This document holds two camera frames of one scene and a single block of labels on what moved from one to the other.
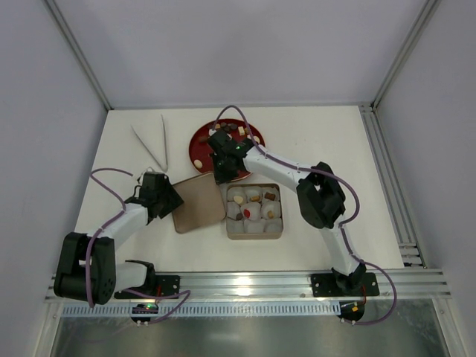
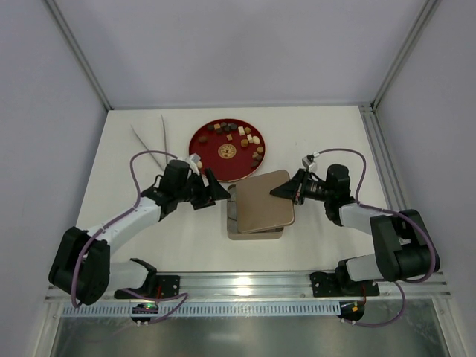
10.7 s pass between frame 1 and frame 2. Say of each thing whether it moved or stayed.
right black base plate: stayed
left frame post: stayed
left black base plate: stayed
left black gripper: moved
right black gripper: moved
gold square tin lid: moved
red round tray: stayed
